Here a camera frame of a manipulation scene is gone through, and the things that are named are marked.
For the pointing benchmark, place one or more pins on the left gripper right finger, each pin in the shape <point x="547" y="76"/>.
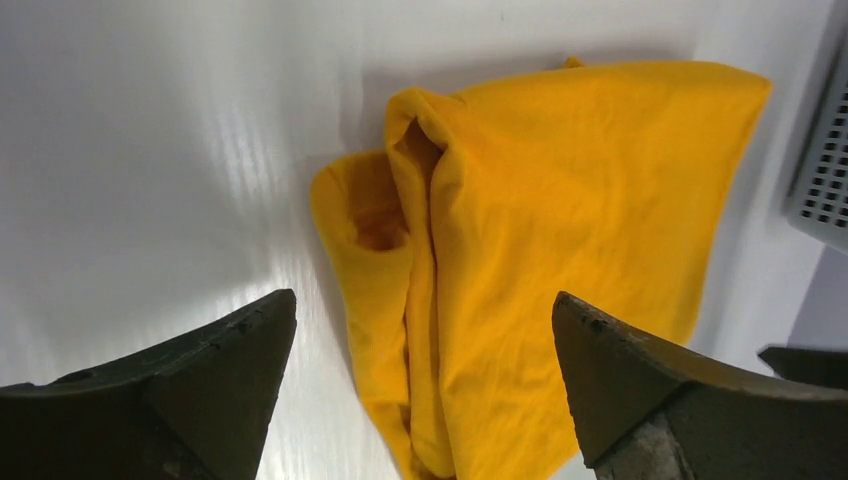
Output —
<point x="646" y="408"/>

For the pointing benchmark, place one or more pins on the white plastic basket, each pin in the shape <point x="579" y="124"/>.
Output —
<point x="818" y="198"/>

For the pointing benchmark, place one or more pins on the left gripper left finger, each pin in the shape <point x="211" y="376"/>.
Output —
<point x="197" y="406"/>

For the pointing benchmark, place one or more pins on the yellow t shirt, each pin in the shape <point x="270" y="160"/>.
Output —
<point x="452" y="241"/>

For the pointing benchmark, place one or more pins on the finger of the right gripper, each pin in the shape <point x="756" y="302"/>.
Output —
<point x="821" y="368"/>

